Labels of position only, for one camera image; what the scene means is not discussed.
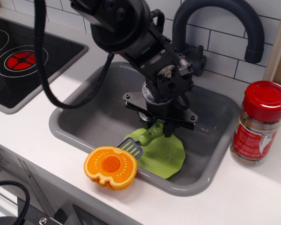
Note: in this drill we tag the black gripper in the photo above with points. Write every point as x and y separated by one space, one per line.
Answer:
174 112

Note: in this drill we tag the grey and green toy spatula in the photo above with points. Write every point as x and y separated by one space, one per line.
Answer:
135 146

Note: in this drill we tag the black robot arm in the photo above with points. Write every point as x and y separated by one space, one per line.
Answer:
129 28

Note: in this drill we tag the green plastic plate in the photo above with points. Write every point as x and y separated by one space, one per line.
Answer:
164 156

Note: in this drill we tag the grey toy sink basin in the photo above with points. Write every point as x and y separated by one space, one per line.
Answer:
105 121

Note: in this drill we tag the orange toy pumpkin half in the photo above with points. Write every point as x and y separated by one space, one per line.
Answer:
111 166

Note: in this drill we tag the red lidded spice jar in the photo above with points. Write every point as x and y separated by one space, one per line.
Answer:
258 123

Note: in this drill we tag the dark grey curved faucet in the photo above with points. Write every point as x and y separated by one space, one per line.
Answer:
239 8

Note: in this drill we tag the black toy stove top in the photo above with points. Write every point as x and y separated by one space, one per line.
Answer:
19 82

